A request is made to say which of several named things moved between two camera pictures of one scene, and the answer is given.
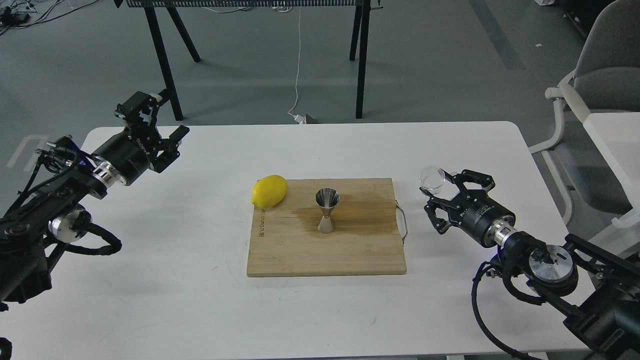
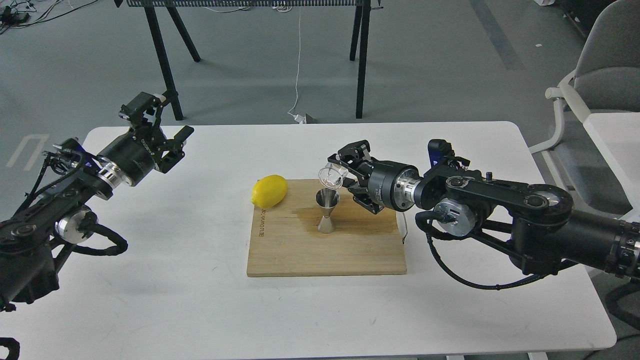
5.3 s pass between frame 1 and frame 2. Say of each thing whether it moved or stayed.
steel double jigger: stayed
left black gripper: stayed
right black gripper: moved
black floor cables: stayed
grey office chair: stayed
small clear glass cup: moved
